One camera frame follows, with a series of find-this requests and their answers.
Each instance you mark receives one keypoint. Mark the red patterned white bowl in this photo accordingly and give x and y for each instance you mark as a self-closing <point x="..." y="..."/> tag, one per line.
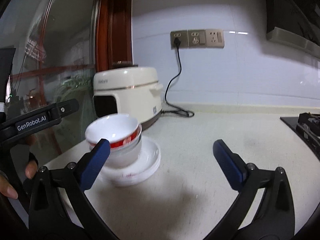
<point x="112" y="127"/>

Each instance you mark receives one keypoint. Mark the beige wall socket with switch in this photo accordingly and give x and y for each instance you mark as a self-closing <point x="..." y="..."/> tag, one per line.
<point x="215" y="38"/>

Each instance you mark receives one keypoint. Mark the glass door panel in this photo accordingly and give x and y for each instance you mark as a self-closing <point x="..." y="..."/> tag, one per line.
<point x="50" y="42"/>

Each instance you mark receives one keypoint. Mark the red-brown wooden door frame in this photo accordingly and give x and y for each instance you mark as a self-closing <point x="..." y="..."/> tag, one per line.
<point x="115" y="25"/>

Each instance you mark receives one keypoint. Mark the steel range hood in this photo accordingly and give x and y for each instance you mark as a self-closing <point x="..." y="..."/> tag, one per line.
<point x="292" y="12"/>

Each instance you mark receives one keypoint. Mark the large green-rimmed white bowl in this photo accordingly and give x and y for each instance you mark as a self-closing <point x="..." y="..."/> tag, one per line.
<point x="125" y="156"/>

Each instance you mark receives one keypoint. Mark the cream rice cooker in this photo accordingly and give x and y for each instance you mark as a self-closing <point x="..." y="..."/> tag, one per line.
<point x="135" y="90"/>

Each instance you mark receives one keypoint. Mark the black glass gas stove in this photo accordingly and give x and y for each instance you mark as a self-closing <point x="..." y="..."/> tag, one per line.
<point x="290" y="125"/>

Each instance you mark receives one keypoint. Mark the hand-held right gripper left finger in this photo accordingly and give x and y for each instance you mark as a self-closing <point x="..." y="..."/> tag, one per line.
<point x="96" y="162"/>

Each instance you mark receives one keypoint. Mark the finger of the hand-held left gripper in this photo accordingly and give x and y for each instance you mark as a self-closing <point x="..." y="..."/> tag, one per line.
<point x="66" y="107"/>

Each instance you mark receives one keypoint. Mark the large floral white plate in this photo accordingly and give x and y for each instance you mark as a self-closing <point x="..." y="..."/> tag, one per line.
<point x="125" y="182"/>

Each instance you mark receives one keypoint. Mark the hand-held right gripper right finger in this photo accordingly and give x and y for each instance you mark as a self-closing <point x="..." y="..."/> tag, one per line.
<point x="228" y="165"/>

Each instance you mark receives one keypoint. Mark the person's left hand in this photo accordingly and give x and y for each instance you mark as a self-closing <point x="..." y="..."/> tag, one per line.
<point x="31" y="170"/>

